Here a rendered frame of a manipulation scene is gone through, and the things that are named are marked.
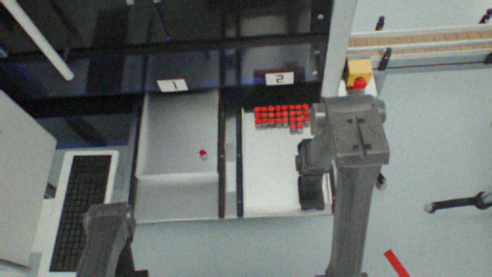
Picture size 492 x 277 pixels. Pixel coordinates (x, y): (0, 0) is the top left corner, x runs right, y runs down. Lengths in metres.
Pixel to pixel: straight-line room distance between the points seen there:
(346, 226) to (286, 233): 1.49
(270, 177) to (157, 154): 0.38
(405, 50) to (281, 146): 0.55
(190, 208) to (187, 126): 0.29
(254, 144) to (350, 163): 0.78
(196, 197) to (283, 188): 0.27
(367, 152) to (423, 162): 1.81
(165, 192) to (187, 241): 0.89
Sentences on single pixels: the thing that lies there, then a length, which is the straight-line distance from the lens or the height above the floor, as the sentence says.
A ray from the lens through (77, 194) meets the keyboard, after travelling 1.52.
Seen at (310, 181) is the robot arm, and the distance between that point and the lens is 1.07.
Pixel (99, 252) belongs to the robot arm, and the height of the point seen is 1.46.
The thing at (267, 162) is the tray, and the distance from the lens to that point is 1.33.
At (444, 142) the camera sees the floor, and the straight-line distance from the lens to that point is 2.49.
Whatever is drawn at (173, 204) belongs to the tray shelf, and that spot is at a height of 0.88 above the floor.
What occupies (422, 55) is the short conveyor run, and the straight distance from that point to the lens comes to 1.54.
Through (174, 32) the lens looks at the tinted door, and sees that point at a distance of 1.16.
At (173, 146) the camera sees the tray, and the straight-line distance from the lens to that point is 1.40.
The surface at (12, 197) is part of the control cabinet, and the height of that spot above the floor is 0.97.
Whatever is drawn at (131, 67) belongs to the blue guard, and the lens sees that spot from 1.30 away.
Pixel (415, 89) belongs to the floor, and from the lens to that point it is 2.61.
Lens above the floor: 2.10
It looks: 63 degrees down
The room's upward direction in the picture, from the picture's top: 10 degrees counter-clockwise
